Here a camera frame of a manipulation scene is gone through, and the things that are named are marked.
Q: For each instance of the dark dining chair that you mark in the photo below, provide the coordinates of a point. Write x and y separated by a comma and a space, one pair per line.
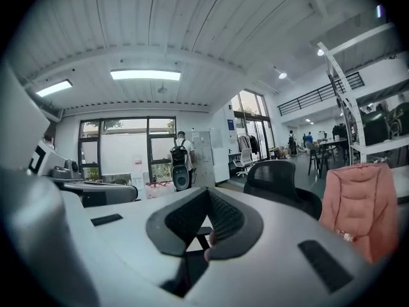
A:
319, 158

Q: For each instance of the round grey ceiling sensor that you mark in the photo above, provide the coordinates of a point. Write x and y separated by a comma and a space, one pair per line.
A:
162, 89

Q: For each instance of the white metal shelf rack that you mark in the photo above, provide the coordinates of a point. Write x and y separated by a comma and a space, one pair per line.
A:
355, 117

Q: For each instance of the dark green bag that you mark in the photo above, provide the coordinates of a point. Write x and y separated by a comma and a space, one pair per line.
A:
399, 118
377, 130

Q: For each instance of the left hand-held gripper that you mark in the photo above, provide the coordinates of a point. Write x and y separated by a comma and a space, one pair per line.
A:
44, 162

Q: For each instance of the dark dining table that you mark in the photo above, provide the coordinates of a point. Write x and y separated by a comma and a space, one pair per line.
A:
334, 141

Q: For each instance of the grey metal lockers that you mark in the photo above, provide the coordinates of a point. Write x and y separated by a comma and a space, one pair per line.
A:
203, 158

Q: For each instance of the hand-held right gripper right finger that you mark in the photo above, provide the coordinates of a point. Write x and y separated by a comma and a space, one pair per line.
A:
271, 229

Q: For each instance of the clothes rack with garments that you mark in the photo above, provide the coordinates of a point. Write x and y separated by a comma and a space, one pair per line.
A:
247, 144

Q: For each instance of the pack of water bottles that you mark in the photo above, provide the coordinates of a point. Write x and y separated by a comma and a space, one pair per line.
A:
159, 189

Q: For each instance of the black mesh office chair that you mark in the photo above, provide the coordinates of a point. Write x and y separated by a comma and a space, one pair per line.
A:
271, 177

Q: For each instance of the black-framed glass entrance door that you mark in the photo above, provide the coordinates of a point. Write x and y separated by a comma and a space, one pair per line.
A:
252, 107

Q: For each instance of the large black-framed window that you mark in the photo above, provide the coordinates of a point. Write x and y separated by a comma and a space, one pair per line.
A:
124, 146

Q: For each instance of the black mezzanine railing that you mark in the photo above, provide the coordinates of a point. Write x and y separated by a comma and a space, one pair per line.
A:
319, 95

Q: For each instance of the round ceiling downlight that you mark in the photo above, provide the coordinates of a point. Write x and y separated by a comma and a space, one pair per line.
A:
320, 52
282, 75

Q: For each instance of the blue wall poster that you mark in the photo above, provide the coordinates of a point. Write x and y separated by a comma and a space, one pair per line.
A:
231, 124

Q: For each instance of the pink padded chair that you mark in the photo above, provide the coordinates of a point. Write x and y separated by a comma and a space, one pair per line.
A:
358, 209

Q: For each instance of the white office chair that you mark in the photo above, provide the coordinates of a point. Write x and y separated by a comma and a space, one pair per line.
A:
244, 160

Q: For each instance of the white water dispenser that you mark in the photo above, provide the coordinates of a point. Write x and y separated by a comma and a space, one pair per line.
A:
138, 171

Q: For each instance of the long ceiling light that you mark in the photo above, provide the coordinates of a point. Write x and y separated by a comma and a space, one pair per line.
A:
145, 75
53, 88

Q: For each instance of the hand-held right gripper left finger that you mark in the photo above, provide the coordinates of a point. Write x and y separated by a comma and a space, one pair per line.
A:
128, 235

